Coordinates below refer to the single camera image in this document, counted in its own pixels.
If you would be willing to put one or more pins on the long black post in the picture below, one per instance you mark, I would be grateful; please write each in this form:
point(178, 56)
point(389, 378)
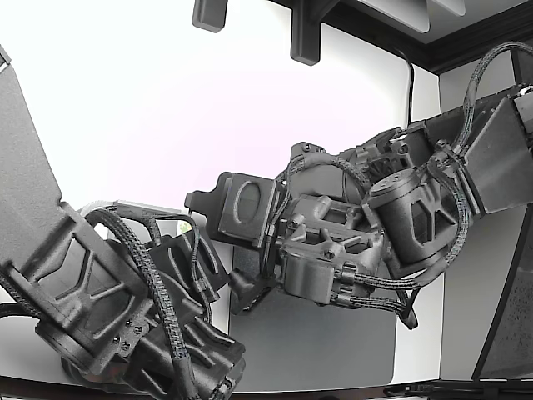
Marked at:
point(306, 37)

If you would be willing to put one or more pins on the black border frame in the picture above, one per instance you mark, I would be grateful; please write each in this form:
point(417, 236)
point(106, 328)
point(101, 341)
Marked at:
point(375, 31)

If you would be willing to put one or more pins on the light grey panel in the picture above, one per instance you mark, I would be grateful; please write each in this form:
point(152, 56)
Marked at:
point(449, 6)
point(399, 12)

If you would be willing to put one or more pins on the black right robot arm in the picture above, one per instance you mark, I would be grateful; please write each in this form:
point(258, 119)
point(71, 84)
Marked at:
point(499, 166)

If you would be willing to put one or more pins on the dark grey rectangular mat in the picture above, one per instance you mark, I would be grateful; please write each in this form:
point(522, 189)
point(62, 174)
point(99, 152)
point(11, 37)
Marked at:
point(312, 346)

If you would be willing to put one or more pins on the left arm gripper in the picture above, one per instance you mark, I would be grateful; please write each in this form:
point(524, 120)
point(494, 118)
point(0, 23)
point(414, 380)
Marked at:
point(166, 260)

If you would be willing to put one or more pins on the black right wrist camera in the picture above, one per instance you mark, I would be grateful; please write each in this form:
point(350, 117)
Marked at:
point(250, 291)

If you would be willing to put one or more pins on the short black post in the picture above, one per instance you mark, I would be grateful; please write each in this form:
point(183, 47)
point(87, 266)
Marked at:
point(208, 14)

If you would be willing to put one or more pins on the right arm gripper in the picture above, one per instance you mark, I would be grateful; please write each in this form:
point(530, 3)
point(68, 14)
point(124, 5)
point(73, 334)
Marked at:
point(247, 208)

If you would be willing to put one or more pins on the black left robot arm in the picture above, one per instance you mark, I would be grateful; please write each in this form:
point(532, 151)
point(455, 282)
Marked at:
point(29, 166)

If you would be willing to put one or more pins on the black diagonal frame bar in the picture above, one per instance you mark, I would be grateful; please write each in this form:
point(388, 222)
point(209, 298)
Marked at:
point(497, 316)

